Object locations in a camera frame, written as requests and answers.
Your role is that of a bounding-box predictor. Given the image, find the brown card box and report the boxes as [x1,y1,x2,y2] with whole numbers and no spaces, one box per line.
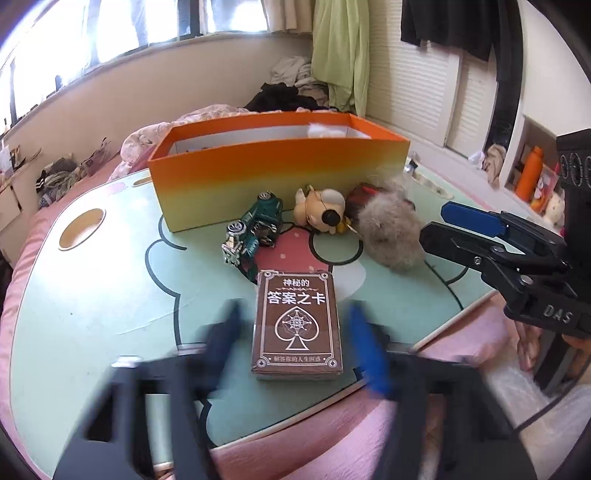
[250,269,344,381]

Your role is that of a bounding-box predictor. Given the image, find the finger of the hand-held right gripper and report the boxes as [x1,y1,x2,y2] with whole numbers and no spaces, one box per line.
[418,222,578,296]
[441,201,568,259]

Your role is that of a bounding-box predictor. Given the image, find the green hanging cloth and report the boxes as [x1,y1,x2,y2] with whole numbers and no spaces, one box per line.
[311,0,370,116]

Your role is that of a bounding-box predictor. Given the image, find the striped dark cloth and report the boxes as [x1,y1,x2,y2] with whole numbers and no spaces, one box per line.
[37,159,79,208]

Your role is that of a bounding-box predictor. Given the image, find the white louvered closet doors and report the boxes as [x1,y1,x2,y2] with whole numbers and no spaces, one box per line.
[369,28,499,158]

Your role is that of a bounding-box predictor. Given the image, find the person's right hand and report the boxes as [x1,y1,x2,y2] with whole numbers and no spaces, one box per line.
[513,318,591,377]

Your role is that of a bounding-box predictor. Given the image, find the red pouch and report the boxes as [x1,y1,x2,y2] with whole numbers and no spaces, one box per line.
[345,182,393,222]

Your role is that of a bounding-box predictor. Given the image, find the black clothes pile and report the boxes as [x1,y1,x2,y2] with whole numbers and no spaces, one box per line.
[245,82,324,112]

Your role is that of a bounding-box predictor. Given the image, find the dark green toy car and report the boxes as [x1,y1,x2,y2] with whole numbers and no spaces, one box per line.
[222,190,284,282]

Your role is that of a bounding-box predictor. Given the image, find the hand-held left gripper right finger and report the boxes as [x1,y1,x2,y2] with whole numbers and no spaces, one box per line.
[346,300,539,480]

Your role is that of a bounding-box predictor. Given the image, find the black hanging garment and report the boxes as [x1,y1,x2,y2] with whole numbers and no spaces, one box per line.
[401,0,509,84]

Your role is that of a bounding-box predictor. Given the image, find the window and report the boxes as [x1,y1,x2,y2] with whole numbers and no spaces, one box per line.
[0,0,315,116]

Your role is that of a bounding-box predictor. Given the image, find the white fur pompom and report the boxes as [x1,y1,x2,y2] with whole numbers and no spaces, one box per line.
[307,121,347,139]

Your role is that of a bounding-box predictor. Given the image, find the beige doll figure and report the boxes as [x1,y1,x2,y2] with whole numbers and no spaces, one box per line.
[293,185,356,236]

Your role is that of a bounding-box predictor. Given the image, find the orange cardboard box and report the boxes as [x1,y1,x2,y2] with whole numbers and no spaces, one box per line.
[148,111,411,234]

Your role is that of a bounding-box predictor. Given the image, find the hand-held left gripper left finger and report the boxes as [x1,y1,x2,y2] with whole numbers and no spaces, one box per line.
[53,298,243,480]

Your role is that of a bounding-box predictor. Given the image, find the grey-brown fur pompom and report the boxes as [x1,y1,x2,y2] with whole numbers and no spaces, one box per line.
[358,178,426,271]

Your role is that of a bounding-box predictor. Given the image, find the floral pink quilt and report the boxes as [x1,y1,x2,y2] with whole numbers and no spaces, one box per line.
[121,104,250,174]

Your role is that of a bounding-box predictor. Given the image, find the orange bottle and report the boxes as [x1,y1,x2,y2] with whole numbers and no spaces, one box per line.
[516,147,544,201]

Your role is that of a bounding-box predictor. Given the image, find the white clothes pile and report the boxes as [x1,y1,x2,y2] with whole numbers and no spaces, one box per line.
[270,55,324,93]

